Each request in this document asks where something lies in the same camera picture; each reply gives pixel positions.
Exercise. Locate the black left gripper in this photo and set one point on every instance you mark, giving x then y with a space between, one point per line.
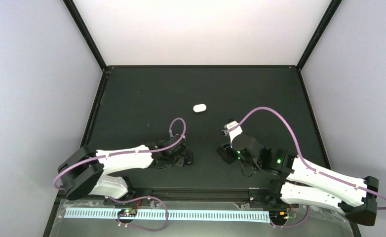
180 162

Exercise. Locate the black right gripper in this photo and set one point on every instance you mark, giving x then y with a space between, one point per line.
225 155

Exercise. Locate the white earbud charging case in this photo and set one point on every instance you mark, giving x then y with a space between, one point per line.
199 108

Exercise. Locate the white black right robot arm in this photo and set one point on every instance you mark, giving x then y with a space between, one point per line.
293 180

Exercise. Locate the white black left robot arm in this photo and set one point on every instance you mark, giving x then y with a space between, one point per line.
90 172

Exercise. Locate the small circuit board left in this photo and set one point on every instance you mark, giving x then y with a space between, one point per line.
127 213

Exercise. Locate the small circuit board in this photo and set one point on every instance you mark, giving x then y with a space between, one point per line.
127 213
281 215

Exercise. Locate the small circuit board right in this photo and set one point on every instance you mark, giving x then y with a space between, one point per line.
281 215

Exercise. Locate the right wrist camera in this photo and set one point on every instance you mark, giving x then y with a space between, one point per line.
232 130

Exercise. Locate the black front rail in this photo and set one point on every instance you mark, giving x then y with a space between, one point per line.
197 194

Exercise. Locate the white slotted cable duct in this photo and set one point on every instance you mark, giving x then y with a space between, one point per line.
171 214

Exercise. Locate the black vertical frame post right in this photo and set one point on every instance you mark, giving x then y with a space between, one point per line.
316 36

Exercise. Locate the black vertical frame post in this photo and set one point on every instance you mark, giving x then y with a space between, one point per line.
77 18
316 36

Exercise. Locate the black vertical frame post left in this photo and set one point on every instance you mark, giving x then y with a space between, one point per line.
77 18

